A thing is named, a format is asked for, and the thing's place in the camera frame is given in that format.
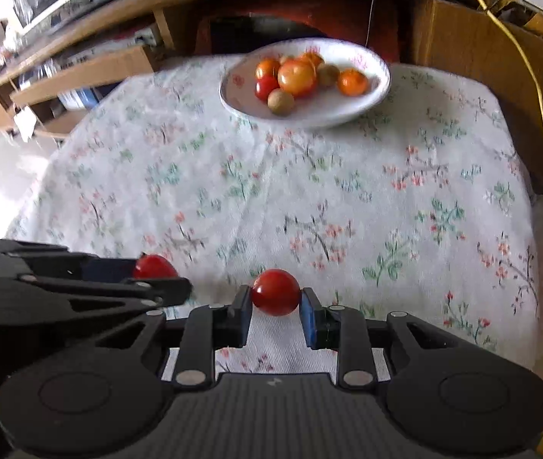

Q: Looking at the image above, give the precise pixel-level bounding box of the red cherry tomato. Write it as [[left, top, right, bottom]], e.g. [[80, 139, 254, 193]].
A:
[[255, 75, 279, 103], [251, 269, 301, 317], [133, 254, 179, 279]]

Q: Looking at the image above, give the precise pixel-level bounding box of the red cherry tomato front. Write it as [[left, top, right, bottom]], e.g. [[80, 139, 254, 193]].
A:
[[251, 269, 301, 317]]

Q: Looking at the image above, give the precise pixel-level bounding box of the red cherry tomato top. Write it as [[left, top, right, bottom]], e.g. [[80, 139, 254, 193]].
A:
[[255, 75, 279, 103]]

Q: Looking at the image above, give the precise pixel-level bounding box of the orange mandarin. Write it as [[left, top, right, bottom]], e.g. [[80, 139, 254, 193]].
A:
[[337, 68, 369, 96], [255, 57, 280, 80], [299, 51, 324, 70]]

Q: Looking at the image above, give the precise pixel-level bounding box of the large red tomato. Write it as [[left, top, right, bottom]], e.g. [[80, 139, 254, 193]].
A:
[[277, 59, 317, 98]]

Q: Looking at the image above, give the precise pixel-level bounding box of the floral tablecloth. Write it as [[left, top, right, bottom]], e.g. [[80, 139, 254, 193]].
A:
[[9, 57, 538, 367]]

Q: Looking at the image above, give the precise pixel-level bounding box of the wooden shelf left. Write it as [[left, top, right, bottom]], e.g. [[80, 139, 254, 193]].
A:
[[10, 46, 159, 140]]

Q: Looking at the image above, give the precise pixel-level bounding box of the white floral bowl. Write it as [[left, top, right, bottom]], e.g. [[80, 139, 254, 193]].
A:
[[219, 38, 391, 130]]

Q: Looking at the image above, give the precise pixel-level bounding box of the wooden desk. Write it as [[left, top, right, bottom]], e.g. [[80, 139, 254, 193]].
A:
[[0, 0, 467, 129]]

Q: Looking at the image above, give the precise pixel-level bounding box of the yellow cable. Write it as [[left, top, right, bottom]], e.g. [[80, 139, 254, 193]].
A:
[[450, 0, 543, 191]]

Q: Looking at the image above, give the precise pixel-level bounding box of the thin grey cable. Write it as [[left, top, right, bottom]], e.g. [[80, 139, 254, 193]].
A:
[[364, 0, 383, 49]]

